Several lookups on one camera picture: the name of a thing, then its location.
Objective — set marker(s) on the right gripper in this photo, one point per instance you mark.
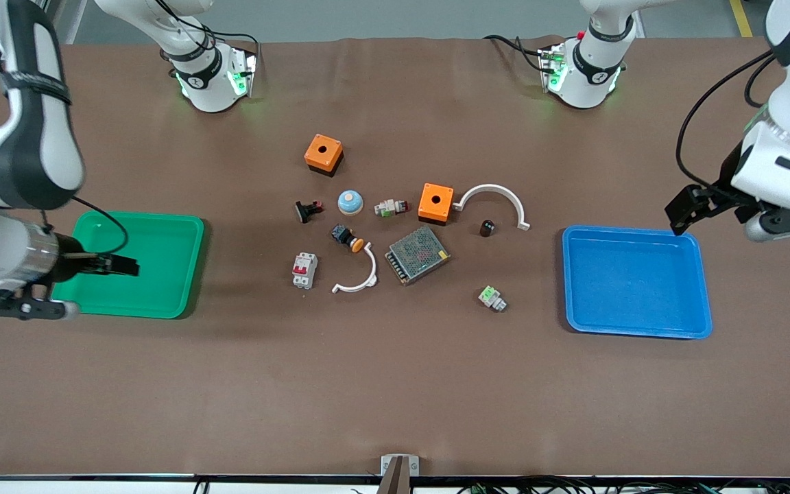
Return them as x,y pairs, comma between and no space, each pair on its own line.
71,265

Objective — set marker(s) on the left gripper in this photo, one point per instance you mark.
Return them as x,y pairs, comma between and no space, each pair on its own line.
722,193

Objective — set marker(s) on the black cylindrical capacitor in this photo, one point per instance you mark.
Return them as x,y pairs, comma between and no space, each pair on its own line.
487,229

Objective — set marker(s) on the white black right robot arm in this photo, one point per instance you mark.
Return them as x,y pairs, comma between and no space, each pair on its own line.
25,158

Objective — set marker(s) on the white red circuit breaker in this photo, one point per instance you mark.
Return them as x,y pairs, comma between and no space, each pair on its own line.
304,270

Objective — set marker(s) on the green plastic tray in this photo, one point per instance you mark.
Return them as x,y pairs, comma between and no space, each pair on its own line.
155,261

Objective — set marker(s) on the blue plastic tray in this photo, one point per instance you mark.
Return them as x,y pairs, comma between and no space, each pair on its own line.
635,285

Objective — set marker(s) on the black orange push button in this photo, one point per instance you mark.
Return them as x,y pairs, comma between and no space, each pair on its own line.
344,235

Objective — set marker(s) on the orange box with black base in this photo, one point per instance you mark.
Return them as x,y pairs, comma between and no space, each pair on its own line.
435,201
323,154

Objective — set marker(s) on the blue dome buzzer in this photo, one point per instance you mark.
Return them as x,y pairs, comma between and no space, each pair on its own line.
350,202

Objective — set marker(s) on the green grey contact block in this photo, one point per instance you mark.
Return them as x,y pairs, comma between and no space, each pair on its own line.
492,298

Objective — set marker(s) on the white red green push button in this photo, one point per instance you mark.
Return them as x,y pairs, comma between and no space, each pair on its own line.
389,207

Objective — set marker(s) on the perforated metal power supply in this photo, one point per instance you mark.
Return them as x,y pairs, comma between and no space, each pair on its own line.
417,255

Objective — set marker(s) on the black red switch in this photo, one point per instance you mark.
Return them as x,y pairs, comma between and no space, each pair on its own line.
307,210

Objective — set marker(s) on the large white curved bracket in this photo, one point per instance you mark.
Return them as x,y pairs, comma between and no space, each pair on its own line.
498,189

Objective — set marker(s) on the small white curved bracket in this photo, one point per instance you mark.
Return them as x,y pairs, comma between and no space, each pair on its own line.
370,271

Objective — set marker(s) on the metal bracket at table edge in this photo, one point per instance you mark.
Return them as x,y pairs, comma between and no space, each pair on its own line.
400,465

